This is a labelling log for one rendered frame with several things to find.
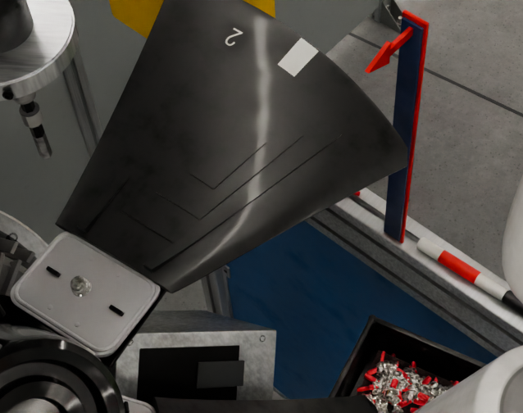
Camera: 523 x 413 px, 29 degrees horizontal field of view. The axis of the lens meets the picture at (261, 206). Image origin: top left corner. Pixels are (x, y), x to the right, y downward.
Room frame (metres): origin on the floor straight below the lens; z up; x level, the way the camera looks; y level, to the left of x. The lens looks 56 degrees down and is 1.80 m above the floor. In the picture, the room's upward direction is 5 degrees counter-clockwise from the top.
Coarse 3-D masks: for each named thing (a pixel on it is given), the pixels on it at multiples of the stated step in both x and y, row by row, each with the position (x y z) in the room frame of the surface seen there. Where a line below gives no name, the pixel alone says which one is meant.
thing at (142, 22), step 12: (120, 0) 0.81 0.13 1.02; (132, 0) 0.80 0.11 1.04; (144, 0) 0.78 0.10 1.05; (156, 0) 0.77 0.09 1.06; (252, 0) 0.76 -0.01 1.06; (264, 0) 0.77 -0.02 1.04; (120, 12) 0.82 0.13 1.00; (132, 12) 0.80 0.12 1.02; (144, 12) 0.79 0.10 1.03; (156, 12) 0.77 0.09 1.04; (132, 24) 0.80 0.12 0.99; (144, 24) 0.79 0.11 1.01; (144, 36) 0.79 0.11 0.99
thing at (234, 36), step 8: (232, 24) 0.56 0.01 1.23; (224, 32) 0.55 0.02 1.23; (232, 32) 0.55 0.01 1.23; (240, 32) 0.55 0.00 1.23; (248, 32) 0.55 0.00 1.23; (216, 40) 0.54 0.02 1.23; (224, 40) 0.54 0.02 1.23; (232, 40) 0.54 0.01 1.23; (240, 40) 0.54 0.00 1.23; (224, 48) 0.54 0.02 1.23; (232, 48) 0.54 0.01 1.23; (240, 48) 0.54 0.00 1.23
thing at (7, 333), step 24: (0, 336) 0.30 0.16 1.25; (24, 336) 0.29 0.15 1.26; (48, 336) 0.29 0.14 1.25; (0, 360) 0.28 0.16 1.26; (24, 360) 0.28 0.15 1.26; (48, 360) 0.28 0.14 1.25; (72, 360) 0.28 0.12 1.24; (96, 360) 0.29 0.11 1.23; (0, 384) 0.27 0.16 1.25; (24, 384) 0.27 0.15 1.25; (48, 384) 0.27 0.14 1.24; (72, 384) 0.28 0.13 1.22; (96, 384) 0.27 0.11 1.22; (0, 408) 0.25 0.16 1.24; (24, 408) 0.26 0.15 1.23; (48, 408) 0.26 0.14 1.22; (72, 408) 0.26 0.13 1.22; (96, 408) 0.27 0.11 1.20; (120, 408) 0.26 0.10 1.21
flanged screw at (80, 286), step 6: (78, 276) 0.36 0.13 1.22; (72, 282) 0.35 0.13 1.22; (78, 282) 0.36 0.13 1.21; (84, 282) 0.35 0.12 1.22; (72, 288) 0.35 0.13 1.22; (78, 288) 0.35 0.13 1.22; (84, 288) 0.35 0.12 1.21; (90, 288) 0.35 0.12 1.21; (78, 294) 0.35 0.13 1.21; (84, 294) 0.35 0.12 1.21
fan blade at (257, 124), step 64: (192, 0) 0.58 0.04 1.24; (192, 64) 0.53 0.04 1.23; (256, 64) 0.52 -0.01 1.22; (320, 64) 0.53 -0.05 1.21; (128, 128) 0.48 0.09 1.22; (192, 128) 0.47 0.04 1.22; (256, 128) 0.47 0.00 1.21; (320, 128) 0.47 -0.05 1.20; (384, 128) 0.48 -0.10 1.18; (128, 192) 0.42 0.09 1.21; (192, 192) 0.42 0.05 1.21; (256, 192) 0.42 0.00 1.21; (320, 192) 0.42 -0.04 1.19; (128, 256) 0.37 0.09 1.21; (192, 256) 0.37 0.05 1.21
